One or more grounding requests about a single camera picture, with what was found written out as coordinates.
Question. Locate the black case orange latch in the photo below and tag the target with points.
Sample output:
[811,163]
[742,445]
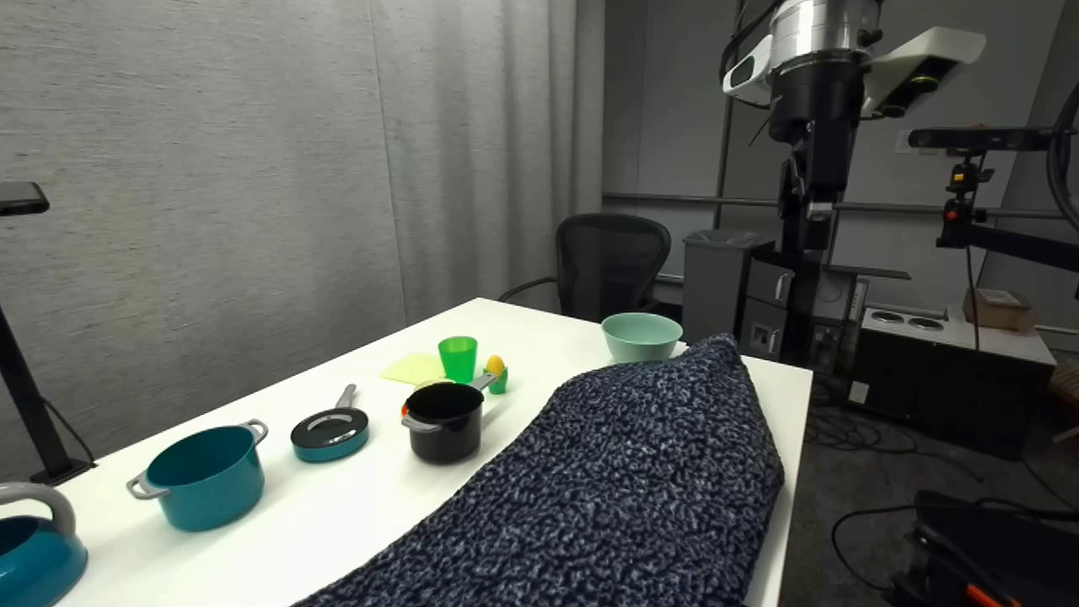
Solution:
[989,554]

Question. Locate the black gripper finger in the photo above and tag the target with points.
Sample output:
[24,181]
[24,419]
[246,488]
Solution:
[824,289]
[797,321]

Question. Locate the small teal frying pan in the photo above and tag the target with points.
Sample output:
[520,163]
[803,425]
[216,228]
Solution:
[331,433]

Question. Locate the teal kettle grey handle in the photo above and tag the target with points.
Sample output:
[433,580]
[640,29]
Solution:
[41,559]

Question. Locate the mint green bowl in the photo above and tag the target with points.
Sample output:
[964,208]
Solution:
[640,335]

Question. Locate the black tripod camera right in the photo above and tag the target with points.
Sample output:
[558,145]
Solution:
[964,219]

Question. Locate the black camera stand left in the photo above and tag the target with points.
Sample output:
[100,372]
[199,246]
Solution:
[58,445]

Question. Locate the yellow green toy fruit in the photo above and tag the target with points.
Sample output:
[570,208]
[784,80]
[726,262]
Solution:
[498,374]

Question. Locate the black pot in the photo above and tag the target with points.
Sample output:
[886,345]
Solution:
[443,421]

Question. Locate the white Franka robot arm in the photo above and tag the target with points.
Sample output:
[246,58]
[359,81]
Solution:
[807,29]

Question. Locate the black mesh office chair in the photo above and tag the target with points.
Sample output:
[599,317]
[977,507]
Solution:
[605,264]

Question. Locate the black cabinet white top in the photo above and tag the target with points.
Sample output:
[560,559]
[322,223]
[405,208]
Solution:
[948,378]

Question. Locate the green plastic cup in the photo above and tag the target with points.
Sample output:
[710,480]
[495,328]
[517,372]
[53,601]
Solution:
[461,357]

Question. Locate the yellow flat plate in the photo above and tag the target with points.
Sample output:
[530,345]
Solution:
[413,369]

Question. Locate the grey trash bin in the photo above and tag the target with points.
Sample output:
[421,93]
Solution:
[712,278]

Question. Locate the teal pot with handles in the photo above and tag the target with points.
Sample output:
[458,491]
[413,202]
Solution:
[207,480]

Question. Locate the dark grey knitted cloth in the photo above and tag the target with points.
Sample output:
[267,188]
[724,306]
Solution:
[636,488]

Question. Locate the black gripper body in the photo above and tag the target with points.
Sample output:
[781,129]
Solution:
[819,107]

